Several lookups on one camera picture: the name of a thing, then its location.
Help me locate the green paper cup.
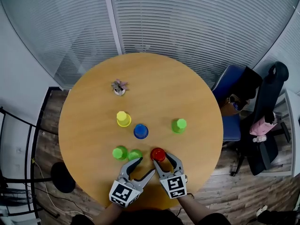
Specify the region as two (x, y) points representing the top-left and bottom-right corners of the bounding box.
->
(171, 118), (188, 135)
(127, 149), (143, 162)
(112, 145), (129, 161)

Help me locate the brown handbag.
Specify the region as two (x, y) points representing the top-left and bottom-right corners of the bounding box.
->
(220, 94), (249, 117)

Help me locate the pink bag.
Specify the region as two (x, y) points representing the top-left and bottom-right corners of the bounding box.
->
(249, 116), (278, 135)

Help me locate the blue chair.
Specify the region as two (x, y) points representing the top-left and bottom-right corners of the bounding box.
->
(211, 64), (247, 142)

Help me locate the whiteboard with black stand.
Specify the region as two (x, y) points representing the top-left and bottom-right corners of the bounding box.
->
(0, 86), (59, 220)

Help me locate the red plastic cup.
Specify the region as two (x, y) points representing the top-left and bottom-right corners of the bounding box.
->
(150, 147), (166, 163)

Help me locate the blue plastic cup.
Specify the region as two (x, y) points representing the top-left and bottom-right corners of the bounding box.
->
(133, 123), (149, 140)

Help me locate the black round stool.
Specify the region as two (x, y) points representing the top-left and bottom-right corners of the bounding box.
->
(51, 162), (76, 194)

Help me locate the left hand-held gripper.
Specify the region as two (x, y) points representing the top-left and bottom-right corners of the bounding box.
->
(109, 157), (156, 208)

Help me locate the yellow plastic cup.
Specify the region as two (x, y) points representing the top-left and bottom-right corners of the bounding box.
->
(116, 111), (132, 128)

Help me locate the black office chair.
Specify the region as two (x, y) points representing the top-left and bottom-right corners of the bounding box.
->
(231, 61), (291, 177)

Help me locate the black jacket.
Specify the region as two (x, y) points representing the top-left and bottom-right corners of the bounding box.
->
(241, 66), (263, 103)

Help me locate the white floor cable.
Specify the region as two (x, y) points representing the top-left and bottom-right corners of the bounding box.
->
(31, 158), (92, 220)

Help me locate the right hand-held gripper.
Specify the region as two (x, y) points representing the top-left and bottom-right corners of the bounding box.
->
(152, 152), (188, 199)

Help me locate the person's left forearm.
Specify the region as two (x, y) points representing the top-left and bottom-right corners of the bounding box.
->
(93, 202), (124, 225)

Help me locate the person's right forearm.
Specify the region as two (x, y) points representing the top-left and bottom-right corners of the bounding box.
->
(178, 193), (211, 225)

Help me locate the small potted plant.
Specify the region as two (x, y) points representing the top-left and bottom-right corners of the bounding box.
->
(111, 79), (129, 96)

